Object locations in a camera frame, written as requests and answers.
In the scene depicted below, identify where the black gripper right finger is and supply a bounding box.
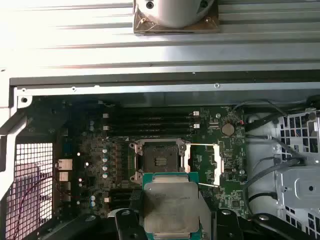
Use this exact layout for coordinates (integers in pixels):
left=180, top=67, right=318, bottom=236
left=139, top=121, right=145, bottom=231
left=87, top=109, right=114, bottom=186
left=199, top=191, right=311, bottom=240

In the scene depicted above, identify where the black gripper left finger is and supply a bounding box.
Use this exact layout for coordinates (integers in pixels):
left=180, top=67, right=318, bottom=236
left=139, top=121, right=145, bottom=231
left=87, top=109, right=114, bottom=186
left=46, top=191, right=148, bottom=240

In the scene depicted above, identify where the silver green CPU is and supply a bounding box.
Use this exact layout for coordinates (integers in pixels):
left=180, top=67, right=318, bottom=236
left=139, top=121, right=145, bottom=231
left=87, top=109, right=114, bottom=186
left=141, top=171, right=213, bottom=240

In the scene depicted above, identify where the black RAM slot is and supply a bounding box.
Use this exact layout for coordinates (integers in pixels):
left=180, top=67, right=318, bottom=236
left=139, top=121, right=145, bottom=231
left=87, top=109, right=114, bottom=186
left=102, top=110, right=201, bottom=121
left=107, top=131, right=197, bottom=138
left=111, top=188, right=131, bottom=197
left=107, top=119, right=197, bottom=127
left=104, top=196, right=131, bottom=204
left=102, top=122, right=201, bottom=133

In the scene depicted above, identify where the CPU socket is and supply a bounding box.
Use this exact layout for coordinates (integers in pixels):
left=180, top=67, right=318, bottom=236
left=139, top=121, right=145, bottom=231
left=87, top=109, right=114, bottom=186
left=129, top=139, right=188, bottom=188

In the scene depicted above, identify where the metal drive cage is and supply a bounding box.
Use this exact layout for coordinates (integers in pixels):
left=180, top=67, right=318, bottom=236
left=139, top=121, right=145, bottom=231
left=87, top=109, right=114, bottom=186
left=272, top=106, right=320, bottom=240

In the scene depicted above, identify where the round silver coin battery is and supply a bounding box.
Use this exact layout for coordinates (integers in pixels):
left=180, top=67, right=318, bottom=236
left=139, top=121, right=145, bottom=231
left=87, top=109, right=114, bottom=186
left=221, top=122, right=236, bottom=137

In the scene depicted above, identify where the green motherboard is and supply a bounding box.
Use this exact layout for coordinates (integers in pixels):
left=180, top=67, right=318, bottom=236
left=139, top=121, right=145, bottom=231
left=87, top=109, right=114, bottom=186
left=53, top=99, right=251, bottom=221

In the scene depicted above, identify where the black grey PC case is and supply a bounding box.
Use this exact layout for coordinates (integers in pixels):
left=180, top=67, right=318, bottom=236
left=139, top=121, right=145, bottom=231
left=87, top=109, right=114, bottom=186
left=0, top=69, right=320, bottom=240

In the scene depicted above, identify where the grey cable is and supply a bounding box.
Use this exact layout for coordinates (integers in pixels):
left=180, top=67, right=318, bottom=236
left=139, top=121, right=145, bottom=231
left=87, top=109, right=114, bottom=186
left=268, top=136, right=309, bottom=166

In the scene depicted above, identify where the brown square base plate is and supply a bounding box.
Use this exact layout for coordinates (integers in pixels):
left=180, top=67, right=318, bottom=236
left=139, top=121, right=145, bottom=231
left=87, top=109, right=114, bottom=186
left=132, top=0, right=221, bottom=35

